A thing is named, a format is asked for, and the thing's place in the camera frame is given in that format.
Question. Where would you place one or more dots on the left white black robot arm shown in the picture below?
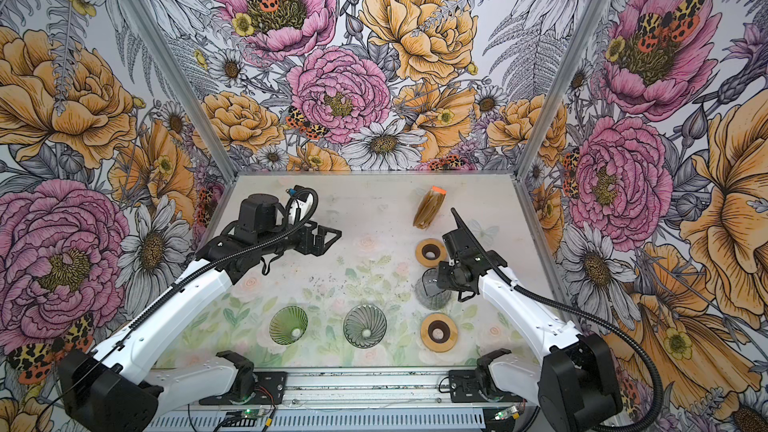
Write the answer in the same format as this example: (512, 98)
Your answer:
(220, 264)

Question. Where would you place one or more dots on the grey glass dripper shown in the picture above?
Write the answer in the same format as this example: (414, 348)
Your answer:
(365, 326)

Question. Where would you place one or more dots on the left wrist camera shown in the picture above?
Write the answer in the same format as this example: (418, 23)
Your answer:
(299, 204)

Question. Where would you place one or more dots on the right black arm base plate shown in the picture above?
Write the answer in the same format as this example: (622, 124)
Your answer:
(476, 386)

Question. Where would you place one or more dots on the aluminium rail frame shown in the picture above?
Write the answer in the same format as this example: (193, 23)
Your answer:
(360, 390)

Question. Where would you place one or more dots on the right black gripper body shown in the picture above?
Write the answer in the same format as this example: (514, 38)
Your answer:
(447, 276)

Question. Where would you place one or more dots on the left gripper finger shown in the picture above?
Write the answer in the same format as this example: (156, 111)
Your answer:
(313, 249)
(326, 234)

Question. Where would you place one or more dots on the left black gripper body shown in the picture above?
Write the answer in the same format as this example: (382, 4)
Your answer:
(291, 239)

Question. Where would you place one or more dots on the brown coffee filter stack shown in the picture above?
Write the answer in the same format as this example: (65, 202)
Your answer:
(429, 207)

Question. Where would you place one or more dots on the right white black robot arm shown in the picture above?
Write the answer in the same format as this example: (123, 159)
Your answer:
(573, 384)

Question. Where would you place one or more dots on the white vented cable duct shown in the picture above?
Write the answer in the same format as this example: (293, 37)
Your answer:
(385, 419)

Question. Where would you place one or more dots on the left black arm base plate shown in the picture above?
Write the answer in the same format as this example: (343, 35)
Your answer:
(261, 388)

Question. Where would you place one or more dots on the green glass dripper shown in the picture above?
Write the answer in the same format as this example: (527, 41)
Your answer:
(288, 325)

